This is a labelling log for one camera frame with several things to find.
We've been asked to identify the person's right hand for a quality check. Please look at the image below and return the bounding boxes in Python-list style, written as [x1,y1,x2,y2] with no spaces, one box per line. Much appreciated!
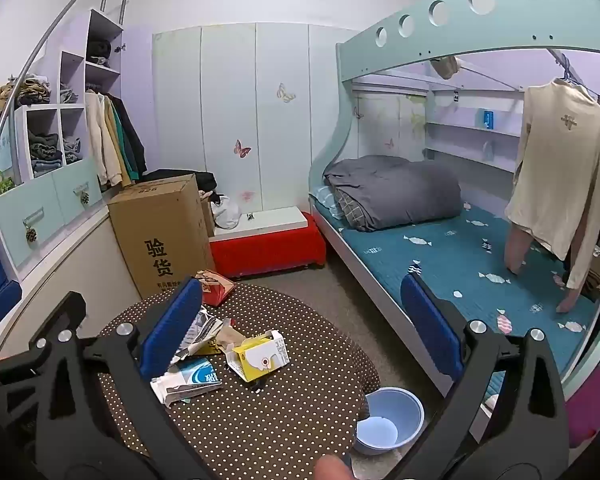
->
[314,454,353,480]

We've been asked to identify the olive clothes heap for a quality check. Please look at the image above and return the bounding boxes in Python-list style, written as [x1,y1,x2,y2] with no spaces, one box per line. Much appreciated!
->
[0,75,52,126]

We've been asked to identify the blue grey clothes stack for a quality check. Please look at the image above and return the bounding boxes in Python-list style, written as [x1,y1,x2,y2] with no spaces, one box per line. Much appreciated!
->
[62,137,83,166]

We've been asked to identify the black hanging coat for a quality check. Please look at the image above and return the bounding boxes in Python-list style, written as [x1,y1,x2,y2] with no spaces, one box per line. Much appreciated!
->
[107,92,148,176]

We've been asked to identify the magenta cloth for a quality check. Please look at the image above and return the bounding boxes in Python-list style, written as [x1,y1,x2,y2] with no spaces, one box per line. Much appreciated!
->
[567,365,600,448]

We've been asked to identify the cream hanging jacket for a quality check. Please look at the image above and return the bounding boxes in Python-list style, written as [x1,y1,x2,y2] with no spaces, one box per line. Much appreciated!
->
[84,91,123,188]

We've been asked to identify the yellow white carton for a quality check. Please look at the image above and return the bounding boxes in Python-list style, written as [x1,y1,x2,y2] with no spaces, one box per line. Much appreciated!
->
[224,330,287,382]

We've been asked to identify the grey metal handrail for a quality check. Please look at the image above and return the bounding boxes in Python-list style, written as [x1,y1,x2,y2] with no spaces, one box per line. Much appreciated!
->
[0,0,132,143]

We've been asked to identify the red storage bench white top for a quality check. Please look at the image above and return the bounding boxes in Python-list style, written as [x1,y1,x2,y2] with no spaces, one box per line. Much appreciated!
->
[209,205,327,281]

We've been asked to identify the white wardrobe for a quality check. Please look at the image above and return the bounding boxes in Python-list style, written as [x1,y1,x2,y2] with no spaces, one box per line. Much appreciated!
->
[152,22,361,211]

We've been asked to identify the dark folded clothes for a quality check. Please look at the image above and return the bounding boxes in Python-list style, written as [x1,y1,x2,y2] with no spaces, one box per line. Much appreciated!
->
[86,40,112,67]

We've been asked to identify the teal fish print mattress cover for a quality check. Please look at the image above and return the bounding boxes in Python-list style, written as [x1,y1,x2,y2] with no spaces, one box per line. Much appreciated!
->
[312,187,600,396]

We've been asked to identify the lilac wall shelves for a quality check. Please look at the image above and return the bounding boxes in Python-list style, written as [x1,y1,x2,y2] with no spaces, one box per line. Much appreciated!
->
[422,75,600,176]

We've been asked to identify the blue white packet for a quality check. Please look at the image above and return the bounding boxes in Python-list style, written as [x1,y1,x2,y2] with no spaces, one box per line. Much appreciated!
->
[150,357,224,407]

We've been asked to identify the green hanging garment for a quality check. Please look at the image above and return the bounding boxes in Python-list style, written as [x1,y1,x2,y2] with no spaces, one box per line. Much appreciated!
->
[115,110,138,181]

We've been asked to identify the large cardboard box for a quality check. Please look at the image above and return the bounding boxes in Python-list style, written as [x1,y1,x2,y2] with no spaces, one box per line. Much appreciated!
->
[107,174,216,301]

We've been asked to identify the blue patterned pillow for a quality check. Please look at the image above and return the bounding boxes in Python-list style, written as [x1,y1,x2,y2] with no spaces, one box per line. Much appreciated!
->
[314,185,346,220]

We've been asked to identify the plaid folded blanket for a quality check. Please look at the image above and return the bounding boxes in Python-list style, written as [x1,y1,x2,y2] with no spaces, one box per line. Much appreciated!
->
[332,190,376,228]

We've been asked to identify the lilac staircase cabinet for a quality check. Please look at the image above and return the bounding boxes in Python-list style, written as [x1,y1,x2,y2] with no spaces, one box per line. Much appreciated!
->
[0,7,153,281]

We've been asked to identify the brown patterned cloth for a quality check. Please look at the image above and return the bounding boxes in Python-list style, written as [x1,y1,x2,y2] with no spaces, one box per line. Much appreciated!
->
[580,245,600,301]

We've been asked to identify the grey hanging pouch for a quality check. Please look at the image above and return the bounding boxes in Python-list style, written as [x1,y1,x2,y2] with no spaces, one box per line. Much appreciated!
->
[429,56,462,81]

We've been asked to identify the white plastic bag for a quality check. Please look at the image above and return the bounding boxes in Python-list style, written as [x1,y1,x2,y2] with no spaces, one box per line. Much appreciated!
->
[210,194,242,231]

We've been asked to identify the red snack packet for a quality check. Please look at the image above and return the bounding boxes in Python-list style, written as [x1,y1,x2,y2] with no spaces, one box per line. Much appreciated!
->
[195,270,237,307]

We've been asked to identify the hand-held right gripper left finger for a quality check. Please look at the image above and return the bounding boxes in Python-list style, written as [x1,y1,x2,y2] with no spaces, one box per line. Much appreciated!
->
[32,279,204,462]

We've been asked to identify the clothes hanger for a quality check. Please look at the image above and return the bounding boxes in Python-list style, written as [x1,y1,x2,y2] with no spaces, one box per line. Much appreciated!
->
[550,50,600,107]

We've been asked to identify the black bag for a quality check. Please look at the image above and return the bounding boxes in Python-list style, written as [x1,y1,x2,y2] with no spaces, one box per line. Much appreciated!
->
[152,169,218,196]

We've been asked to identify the grey folded duvet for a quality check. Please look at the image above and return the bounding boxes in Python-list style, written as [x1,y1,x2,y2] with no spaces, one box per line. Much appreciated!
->
[322,156,463,232]

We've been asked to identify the grey green clothes stack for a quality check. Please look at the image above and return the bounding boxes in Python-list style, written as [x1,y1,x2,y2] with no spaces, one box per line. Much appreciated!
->
[27,130,63,176]

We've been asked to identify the cream hanging sweater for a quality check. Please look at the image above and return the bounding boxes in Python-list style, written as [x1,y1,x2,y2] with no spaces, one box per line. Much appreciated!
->
[504,79,600,291]

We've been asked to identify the blue plastic wastebasket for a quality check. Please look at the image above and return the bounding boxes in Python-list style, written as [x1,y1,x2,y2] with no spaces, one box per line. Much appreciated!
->
[354,386,426,457]

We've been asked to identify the brown dotted round table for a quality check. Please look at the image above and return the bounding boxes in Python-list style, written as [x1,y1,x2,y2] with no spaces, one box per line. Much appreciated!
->
[92,282,381,480]

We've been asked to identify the printed paper wrapper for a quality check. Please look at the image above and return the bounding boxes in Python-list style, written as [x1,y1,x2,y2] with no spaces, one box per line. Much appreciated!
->
[172,307,233,361]

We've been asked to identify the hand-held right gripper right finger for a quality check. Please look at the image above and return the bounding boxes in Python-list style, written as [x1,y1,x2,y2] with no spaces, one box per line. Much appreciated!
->
[400,273,571,480]

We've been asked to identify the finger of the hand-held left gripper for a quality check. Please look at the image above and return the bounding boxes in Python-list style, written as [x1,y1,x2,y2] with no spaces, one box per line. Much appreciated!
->
[0,291,87,380]
[0,280,24,329]

